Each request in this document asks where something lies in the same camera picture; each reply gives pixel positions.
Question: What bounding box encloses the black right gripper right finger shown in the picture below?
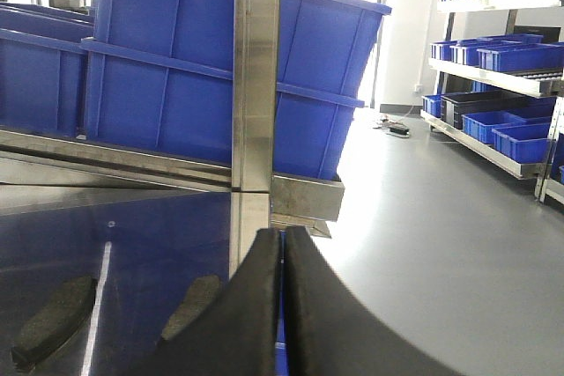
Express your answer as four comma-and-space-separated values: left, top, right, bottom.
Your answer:
283, 226, 456, 375

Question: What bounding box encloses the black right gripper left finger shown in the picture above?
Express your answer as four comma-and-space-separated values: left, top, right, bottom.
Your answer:
127, 228, 282, 375

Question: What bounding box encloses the right brake pad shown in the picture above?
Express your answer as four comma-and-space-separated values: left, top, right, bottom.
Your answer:
160, 274, 222, 343

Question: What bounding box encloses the brake pad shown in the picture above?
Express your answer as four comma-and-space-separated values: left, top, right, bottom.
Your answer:
11, 276, 98, 372
160, 274, 222, 343

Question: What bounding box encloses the middle brake pad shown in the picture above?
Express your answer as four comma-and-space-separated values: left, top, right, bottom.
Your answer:
11, 276, 98, 372

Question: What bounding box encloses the black power strip on floor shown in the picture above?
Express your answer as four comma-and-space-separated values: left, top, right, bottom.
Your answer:
388, 126, 411, 138

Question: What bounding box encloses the black bin on shelf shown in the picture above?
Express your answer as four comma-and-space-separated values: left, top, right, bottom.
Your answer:
441, 90, 530, 129

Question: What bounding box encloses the large blue crate right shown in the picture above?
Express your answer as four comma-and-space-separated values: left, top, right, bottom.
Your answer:
81, 0, 390, 180

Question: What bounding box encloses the steel shelving rack with bins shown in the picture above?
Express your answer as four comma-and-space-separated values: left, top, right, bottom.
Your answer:
420, 0, 563, 202

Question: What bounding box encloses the blue crate with red bags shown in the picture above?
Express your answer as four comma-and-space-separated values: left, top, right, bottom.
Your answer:
1, 5, 93, 137

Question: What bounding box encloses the steel rack upright right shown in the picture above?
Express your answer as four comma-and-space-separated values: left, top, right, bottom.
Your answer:
230, 0, 283, 193

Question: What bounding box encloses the steel roller rack frame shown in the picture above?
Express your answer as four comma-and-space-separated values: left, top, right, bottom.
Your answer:
0, 127, 345, 239

